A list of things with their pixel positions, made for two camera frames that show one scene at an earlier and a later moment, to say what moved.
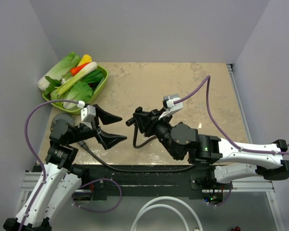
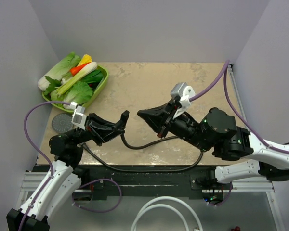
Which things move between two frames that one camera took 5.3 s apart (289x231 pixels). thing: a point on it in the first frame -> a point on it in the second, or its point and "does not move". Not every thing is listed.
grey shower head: (62, 121) does not move
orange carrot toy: (74, 70) does not move
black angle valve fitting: (130, 121) -> (124, 118)
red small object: (237, 228) does not move
